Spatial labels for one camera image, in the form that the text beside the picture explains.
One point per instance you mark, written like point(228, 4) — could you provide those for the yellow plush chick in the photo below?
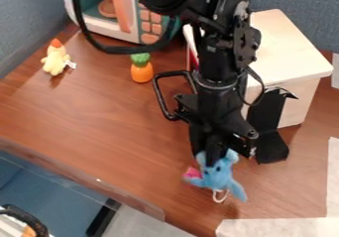
point(55, 60)

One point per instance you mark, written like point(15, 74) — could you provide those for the toy microwave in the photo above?
point(132, 19)

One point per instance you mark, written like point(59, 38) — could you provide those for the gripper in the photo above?
point(220, 115)

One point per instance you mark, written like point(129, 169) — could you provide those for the blue plush toy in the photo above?
point(219, 176)

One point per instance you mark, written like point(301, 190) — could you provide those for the orange toy carrot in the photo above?
point(141, 69)

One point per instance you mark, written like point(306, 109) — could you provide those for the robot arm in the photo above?
point(220, 32)

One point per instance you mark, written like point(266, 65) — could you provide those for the cabinet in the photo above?
point(287, 59)

